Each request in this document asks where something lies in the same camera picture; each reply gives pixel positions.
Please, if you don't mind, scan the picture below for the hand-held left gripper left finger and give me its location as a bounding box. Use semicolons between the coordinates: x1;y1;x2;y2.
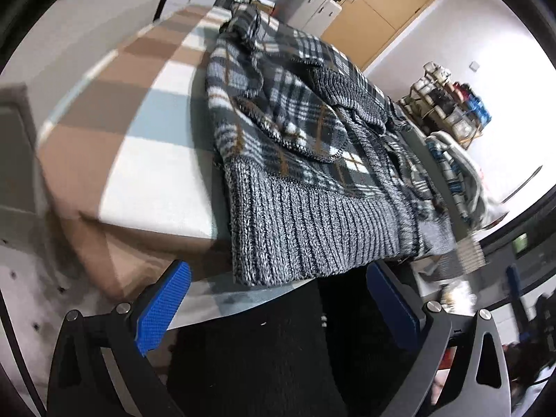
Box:
46;260;193;417

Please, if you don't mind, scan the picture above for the white ribbed panel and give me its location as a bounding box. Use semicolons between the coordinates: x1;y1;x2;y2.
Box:
454;237;487;270

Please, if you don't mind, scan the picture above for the wooden shoe rack with shoes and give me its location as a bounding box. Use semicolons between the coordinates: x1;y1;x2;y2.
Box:
402;62;492;140

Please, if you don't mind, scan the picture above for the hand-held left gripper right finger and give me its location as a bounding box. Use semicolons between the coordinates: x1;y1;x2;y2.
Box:
366;262;512;417

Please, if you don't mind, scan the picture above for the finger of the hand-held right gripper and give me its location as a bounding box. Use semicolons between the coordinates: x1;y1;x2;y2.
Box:
505;264;530;326

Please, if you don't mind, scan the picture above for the light wooden door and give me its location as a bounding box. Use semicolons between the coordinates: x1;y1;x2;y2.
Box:
320;0;449;70

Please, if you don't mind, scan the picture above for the grey plaid knit-trim jacket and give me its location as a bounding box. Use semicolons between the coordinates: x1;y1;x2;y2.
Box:
204;2;461;289

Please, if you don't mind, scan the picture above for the blue checked shirt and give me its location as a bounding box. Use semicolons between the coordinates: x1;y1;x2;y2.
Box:
428;139;472;222

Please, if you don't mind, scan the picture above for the white tall cabinet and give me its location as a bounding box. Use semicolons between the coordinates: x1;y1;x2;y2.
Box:
284;0;344;38

